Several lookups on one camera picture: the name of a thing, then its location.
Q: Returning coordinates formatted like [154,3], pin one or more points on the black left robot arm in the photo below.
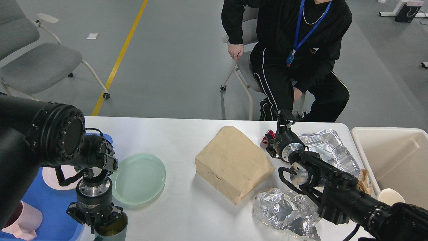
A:
[37,134]

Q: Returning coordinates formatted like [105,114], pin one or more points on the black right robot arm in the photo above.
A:
[336,194]

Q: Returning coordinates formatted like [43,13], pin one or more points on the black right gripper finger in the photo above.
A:
[285,119]

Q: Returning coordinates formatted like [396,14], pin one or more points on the green plate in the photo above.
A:
[139,179]

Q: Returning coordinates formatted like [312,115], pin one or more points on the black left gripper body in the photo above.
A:
[97,201]

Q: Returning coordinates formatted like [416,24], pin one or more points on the pink mug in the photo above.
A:
[24,222]

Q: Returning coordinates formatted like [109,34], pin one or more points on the grey office chair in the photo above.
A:
[41,67]

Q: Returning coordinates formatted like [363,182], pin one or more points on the black box on floor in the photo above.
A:
[407,13]

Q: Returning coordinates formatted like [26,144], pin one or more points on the crumpled brown paper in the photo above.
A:
[364,184]

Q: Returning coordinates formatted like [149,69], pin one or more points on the white paper cup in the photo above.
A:
[390,197]

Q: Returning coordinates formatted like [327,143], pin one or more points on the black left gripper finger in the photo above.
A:
[94,222]
[77,215]

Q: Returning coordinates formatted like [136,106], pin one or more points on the blue plastic tray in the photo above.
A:
[57,207]

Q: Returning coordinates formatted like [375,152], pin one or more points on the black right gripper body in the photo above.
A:
[285,145]

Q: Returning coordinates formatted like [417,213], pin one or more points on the crumpled aluminium foil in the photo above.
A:
[287,211]

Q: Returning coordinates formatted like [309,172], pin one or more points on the beige plastic bin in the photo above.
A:
[396,158]

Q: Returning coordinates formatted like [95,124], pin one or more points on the red snack wrapper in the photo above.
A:
[267,138]

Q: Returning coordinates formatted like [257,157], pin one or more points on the aluminium foil tray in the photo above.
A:
[331,149]

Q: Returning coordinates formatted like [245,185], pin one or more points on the teal mug yellow inside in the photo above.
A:
[113,232]

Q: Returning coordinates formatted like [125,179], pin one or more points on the brown paper bag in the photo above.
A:
[233,164]

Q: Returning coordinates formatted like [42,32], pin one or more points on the pink plate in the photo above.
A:
[50,178]

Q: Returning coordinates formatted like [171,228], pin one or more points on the seated person in black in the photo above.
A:
[298,44]

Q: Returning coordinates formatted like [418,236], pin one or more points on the white paper scrap on floor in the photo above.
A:
[92,35]

